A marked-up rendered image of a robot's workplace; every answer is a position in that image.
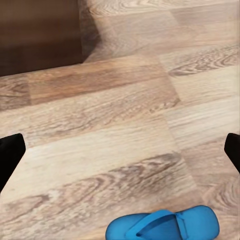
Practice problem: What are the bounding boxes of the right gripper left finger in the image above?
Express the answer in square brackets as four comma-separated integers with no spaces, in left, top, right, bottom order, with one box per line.
[0,133,26,192]

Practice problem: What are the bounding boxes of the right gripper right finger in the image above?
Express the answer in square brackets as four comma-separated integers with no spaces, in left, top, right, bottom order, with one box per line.
[224,133,240,173]

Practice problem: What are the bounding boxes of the sandal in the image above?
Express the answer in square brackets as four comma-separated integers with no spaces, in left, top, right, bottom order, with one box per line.
[105,205,220,240]

